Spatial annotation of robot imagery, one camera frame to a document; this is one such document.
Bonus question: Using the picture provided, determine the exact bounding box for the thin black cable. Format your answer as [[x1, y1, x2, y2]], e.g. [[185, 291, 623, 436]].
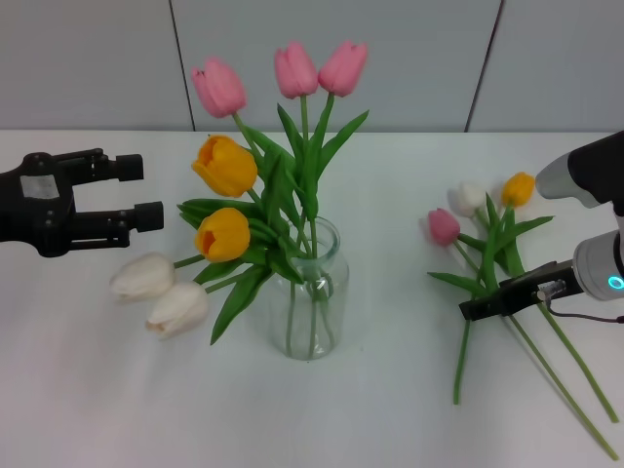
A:
[[543, 296, 624, 325]]

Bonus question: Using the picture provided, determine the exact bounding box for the small pink tulip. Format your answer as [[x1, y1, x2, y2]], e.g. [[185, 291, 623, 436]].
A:
[[427, 208, 619, 461]]

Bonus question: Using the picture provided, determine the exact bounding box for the pink tulip with straight stem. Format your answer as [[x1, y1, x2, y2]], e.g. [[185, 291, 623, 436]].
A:
[[273, 41, 332, 360]]

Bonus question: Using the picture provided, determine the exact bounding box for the clear glass vase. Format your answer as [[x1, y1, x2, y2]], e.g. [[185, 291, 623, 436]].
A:
[[269, 216, 351, 362]]

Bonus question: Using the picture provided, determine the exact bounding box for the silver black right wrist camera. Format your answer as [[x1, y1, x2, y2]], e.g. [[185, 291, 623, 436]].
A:
[[534, 130, 624, 211]]

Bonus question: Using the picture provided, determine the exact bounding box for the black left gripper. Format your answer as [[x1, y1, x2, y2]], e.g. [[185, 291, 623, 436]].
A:
[[0, 147, 166, 258]]

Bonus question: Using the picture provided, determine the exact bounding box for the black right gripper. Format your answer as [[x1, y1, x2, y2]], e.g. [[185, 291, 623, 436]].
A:
[[459, 260, 577, 322]]

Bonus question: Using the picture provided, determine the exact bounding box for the yellow tulip with open bloom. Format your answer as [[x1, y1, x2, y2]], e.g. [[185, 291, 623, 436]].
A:
[[191, 135, 323, 352]]

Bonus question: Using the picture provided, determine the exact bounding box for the orange tulip on table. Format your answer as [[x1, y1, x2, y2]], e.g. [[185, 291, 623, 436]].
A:
[[427, 181, 503, 406]]

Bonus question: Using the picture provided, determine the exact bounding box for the pink tulip with long leaf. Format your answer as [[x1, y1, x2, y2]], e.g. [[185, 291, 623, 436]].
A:
[[287, 40, 371, 360]]

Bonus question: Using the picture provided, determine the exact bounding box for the yellow tulip with short stem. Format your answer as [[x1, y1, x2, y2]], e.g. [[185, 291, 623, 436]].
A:
[[177, 197, 313, 342]]

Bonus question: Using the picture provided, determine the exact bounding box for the small yellow tulip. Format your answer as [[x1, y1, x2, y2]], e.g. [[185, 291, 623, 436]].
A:
[[487, 172, 620, 424]]

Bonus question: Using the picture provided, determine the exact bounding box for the pink tulip with leaning stem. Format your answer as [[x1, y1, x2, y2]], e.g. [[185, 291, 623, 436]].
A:
[[191, 57, 342, 352]]

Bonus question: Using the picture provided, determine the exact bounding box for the white tulip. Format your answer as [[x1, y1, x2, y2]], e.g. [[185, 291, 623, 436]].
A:
[[109, 252, 303, 313], [144, 262, 303, 346]]

